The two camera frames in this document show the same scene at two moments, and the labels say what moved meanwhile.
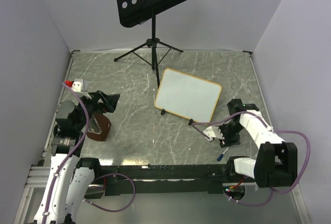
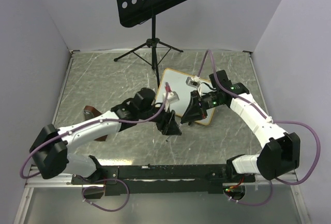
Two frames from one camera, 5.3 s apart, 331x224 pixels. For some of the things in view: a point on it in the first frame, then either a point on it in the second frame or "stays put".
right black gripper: (228, 141) → (195, 111)
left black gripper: (108, 102) → (167, 124)
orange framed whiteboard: (187, 95) stays put
